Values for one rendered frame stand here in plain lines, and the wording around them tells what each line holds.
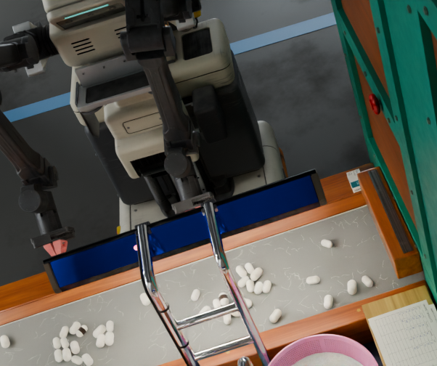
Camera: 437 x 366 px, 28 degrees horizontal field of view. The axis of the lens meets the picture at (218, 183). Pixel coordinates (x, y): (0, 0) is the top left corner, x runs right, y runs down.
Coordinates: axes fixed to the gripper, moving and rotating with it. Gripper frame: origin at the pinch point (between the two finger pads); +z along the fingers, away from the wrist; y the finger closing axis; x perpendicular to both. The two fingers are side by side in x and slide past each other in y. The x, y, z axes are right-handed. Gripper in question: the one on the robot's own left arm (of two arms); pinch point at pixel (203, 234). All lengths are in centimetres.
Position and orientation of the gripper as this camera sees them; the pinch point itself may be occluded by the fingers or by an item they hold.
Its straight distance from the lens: 217.9
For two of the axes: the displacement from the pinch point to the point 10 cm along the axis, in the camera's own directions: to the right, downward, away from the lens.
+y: 9.4, -3.2, -0.8
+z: 3.1, 9.4, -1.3
